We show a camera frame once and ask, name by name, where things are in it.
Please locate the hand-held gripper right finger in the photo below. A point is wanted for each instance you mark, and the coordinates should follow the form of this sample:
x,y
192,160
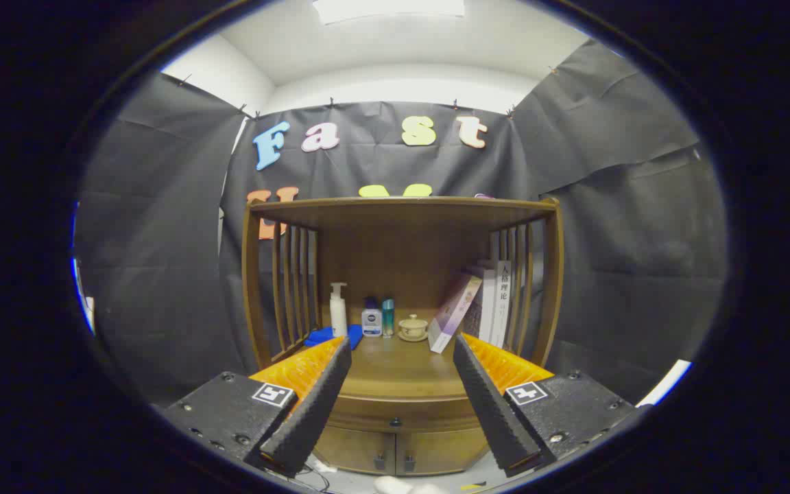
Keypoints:
x,y
491,405

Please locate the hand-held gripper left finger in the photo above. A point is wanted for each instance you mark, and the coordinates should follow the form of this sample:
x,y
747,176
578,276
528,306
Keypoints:
x,y
313,405

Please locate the wooden drawer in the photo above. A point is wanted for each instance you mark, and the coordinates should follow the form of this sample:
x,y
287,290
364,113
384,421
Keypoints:
x,y
422,415

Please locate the wooden cabinet door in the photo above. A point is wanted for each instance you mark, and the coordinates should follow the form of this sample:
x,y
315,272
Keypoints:
x,y
354,449
443,449

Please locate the wooden cabinet countertop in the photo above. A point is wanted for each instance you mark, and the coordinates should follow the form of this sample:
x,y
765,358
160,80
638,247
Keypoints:
x,y
398,370

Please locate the brown wooden cabinet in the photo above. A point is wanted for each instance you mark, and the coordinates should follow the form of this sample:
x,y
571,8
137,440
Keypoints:
x,y
402,240

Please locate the blue folded cloth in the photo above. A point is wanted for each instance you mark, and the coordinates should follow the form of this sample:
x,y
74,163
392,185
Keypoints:
x,y
323,337

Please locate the yellow tape strip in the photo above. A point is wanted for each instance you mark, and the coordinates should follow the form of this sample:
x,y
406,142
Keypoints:
x,y
472,487

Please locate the book with patterned cover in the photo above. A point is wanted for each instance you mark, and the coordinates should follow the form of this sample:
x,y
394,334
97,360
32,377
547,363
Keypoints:
x,y
475,315

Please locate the white pump bottle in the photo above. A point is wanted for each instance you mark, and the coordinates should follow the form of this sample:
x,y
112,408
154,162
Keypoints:
x,y
338,315

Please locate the purple and white book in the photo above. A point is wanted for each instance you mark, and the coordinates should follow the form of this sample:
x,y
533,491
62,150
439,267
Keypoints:
x,y
453,315

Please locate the white bottle with blue cap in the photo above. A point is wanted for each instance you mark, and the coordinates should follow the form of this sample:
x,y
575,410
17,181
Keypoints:
x,y
372,322

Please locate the cream lidded teacup with saucer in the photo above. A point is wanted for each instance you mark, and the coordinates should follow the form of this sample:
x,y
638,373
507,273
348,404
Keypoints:
x,y
413,327

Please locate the teal slim bottle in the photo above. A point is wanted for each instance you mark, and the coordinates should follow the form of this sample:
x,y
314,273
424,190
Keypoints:
x,y
388,319

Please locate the white rounded thing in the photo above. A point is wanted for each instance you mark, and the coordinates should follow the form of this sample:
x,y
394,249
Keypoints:
x,y
405,486

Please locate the ceiling light panel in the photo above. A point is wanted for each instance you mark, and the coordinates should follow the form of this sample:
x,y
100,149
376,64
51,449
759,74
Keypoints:
x,y
388,8

